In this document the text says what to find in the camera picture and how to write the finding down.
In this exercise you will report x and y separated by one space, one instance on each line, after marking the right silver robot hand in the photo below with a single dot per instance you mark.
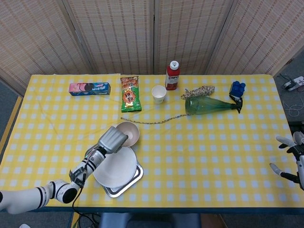
299 164

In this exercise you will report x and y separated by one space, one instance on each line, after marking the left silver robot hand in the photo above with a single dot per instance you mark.
111 140

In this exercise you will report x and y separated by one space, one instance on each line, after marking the small beige bowl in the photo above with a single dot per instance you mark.
133 131

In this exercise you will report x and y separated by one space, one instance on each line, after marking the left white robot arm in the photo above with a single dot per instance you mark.
23 197

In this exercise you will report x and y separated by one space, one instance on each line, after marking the dark robot base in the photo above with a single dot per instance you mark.
152 220

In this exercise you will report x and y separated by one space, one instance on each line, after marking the white round plate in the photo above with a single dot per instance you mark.
118 167

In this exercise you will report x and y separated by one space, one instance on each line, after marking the silver metal tray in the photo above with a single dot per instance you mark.
133 185

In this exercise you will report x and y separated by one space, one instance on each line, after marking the yellow white checkered tablecloth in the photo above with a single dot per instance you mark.
213 154

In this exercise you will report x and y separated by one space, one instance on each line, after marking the green orange snack bag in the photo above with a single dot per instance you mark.
130 95

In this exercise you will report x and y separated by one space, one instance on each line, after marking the blue pink cookie box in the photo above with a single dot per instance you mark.
90 89

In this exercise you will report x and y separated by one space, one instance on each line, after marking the white paper cup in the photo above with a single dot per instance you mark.
158 95

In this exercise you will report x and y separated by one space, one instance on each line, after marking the white power adapter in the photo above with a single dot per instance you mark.
293 83

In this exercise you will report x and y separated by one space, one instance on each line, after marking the red juice bottle white cap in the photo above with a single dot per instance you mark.
172 79

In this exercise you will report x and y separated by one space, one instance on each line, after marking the blue toy building block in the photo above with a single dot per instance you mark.
237 89

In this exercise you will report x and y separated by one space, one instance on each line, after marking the green spray bottle black nozzle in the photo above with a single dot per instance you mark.
204 105

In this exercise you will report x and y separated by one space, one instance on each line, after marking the woven folding screen panel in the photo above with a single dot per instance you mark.
190 31
261 35
31 35
114 35

